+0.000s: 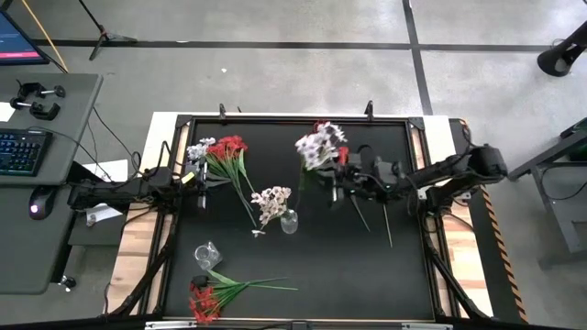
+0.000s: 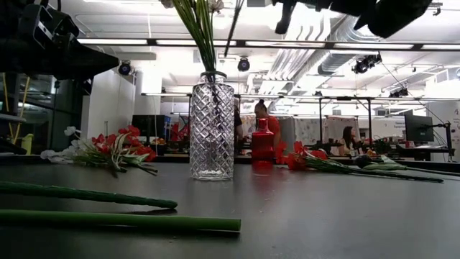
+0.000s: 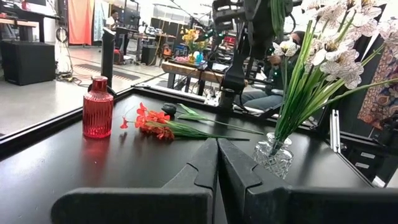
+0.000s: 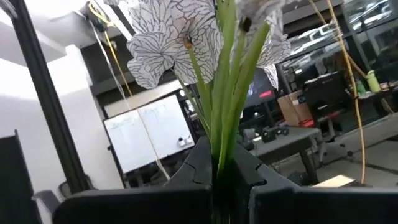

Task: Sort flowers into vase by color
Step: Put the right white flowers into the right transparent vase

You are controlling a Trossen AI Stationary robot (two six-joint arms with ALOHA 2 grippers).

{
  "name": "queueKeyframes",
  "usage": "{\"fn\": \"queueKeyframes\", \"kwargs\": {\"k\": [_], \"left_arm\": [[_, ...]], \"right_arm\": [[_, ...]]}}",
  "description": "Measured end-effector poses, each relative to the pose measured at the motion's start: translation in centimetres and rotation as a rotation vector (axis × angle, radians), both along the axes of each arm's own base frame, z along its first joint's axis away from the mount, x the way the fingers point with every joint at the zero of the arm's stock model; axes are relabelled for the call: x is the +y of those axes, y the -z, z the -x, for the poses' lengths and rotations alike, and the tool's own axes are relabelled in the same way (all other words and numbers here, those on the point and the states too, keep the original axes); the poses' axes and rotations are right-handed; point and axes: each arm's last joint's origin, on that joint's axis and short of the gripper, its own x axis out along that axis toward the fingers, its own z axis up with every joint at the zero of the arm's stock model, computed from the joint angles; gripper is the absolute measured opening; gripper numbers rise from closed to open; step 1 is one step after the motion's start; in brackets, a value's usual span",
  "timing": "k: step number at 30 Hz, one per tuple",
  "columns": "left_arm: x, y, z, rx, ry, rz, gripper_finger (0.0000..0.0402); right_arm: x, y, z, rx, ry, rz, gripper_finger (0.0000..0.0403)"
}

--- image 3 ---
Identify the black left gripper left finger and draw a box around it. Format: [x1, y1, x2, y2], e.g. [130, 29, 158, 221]
[51, 138, 218, 224]

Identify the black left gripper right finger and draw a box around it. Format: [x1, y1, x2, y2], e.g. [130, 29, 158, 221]
[218, 138, 398, 224]

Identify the clear diamond-cut glass vase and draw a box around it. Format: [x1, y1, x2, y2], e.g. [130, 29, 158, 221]
[252, 132, 295, 180]

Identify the red artificial flower bunch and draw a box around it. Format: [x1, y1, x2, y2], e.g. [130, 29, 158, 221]
[119, 101, 251, 141]

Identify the red ribbed glass vase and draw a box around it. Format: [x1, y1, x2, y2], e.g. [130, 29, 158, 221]
[82, 75, 114, 139]

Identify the person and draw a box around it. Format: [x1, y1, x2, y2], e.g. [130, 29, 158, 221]
[105, 9, 121, 32]
[239, 30, 308, 112]

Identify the wooden edged work table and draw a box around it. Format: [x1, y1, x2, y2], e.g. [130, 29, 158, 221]
[160, 60, 226, 97]

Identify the brown patterned cloth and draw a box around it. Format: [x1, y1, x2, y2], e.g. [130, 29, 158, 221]
[357, 46, 398, 131]

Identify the small black floor box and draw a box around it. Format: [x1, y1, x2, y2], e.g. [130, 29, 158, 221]
[141, 45, 158, 66]

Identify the yellow flower bouquet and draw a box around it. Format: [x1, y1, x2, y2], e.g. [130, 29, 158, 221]
[181, 28, 208, 54]

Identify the large black box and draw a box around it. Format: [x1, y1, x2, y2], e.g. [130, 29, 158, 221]
[0, 40, 57, 86]

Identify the orange curtain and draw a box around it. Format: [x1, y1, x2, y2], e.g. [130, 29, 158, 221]
[67, 0, 95, 46]

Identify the wooden office desk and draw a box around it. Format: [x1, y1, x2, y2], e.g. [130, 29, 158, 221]
[0, 12, 60, 43]

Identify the silver metal bracket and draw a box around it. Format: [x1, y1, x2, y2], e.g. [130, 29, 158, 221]
[329, 108, 342, 154]

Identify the black post stand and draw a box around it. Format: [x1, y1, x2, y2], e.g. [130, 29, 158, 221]
[88, 27, 118, 96]

